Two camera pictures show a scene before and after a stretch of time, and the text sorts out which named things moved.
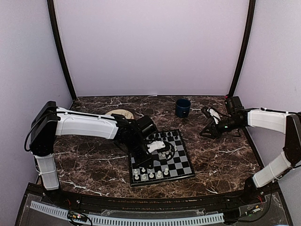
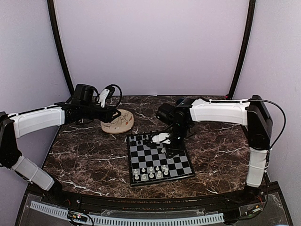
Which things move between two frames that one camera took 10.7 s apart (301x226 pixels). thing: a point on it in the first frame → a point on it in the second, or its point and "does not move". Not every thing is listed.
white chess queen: [159, 175] does not move
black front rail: [73, 202] does not move
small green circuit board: [77, 216] does not move
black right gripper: [213, 130] → [178, 149]
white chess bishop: [151, 175] does not move
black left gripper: [142, 162] → [109, 110]
